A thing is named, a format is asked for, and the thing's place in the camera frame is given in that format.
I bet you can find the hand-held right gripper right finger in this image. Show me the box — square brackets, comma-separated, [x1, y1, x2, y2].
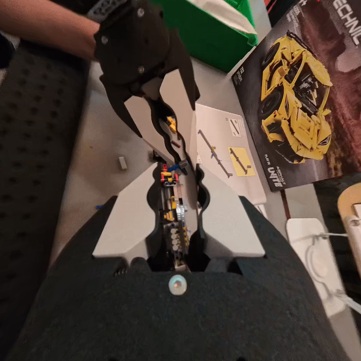
[187, 164, 266, 268]

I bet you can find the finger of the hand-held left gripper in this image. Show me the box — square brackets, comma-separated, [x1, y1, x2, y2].
[124, 94, 188, 175]
[159, 68, 198, 175]

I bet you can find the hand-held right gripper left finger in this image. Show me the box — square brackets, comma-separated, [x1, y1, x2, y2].
[92, 162, 165, 261]

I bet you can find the grey building instruction booklet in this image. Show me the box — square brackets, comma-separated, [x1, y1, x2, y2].
[195, 104, 267, 206]

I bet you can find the toy car chassis assembly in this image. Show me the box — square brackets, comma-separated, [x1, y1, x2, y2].
[158, 162, 192, 268]

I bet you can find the person's left forearm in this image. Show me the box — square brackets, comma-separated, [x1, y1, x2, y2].
[0, 0, 100, 60]

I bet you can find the yellow car toy set box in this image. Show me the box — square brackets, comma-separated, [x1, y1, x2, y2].
[231, 0, 361, 192]

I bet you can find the green plastic bin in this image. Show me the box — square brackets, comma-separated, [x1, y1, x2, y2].
[149, 0, 258, 73]

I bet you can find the white paper bag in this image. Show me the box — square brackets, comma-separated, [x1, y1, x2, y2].
[192, 0, 258, 34]

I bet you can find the black perforated panel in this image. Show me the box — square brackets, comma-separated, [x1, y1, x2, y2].
[0, 48, 91, 339]

